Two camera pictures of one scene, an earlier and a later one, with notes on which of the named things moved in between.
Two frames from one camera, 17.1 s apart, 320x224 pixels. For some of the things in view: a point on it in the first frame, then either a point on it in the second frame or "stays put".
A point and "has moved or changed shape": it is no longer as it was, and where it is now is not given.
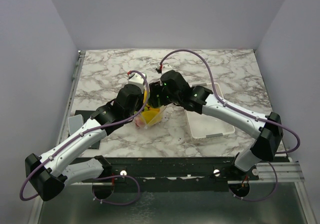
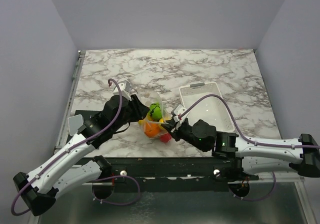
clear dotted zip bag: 149,115 has moved or changed shape
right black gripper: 156,88 → 175,134
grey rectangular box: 75,122 stays put
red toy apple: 139,122 → 165,138
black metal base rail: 221,169 stays put
